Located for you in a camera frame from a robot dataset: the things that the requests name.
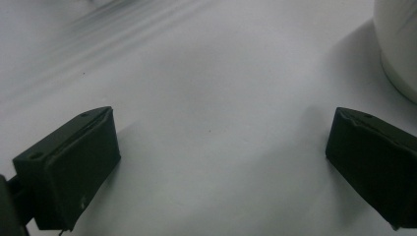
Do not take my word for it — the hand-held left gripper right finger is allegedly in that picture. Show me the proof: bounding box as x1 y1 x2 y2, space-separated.
325 106 417 231

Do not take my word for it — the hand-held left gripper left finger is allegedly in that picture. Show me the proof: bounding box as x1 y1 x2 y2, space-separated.
12 105 122 232

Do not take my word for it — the cream ceramic bowl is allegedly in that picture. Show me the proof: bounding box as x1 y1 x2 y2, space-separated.
373 0 417 105

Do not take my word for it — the light blue table mat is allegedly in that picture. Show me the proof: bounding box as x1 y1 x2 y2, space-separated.
0 0 417 236

